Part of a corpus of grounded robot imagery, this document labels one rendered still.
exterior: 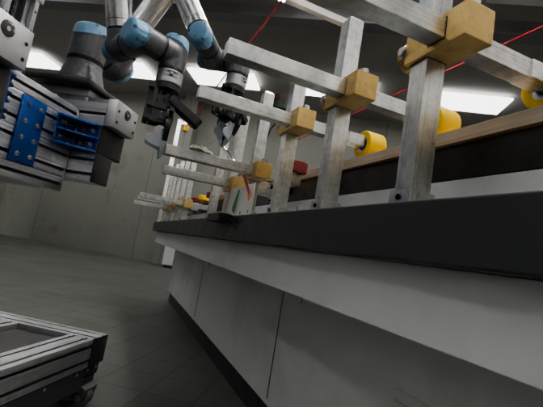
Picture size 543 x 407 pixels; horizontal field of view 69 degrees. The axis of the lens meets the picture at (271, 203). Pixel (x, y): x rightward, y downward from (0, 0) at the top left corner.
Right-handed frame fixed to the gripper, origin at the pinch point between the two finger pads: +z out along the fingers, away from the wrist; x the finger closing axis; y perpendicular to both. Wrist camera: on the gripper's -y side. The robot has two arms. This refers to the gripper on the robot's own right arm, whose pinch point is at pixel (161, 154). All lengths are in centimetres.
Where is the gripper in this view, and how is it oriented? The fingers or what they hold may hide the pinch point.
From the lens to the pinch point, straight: 118.6
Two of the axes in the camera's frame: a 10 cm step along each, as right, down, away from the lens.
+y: -9.1, -2.0, -3.6
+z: -1.6, 9.8, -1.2
